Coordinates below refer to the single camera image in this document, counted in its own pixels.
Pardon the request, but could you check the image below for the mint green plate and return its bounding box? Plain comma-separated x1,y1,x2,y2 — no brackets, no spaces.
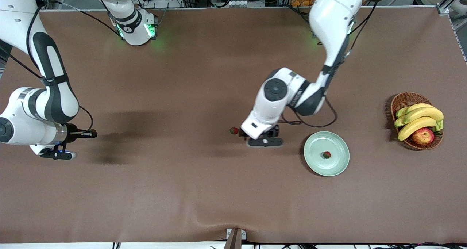
304,131,350,177

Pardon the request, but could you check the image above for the brown table cover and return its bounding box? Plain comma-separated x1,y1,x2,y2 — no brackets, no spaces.
0,6,467,244

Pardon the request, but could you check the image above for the brown wicker basket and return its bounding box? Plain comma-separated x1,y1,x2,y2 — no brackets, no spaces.
390,92,444,150

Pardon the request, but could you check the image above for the red yellow apple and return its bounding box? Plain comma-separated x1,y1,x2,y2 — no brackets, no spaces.
412,127,435,145

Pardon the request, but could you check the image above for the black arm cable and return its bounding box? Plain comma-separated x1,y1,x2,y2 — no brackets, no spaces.
0,0,123,133
280,1,378,129

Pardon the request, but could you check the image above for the grey table edge bracket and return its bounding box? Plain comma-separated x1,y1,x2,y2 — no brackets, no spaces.
224,228,247,249

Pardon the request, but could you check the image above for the aluminium frame rail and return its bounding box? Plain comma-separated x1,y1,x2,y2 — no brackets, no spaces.
436,0,467,63

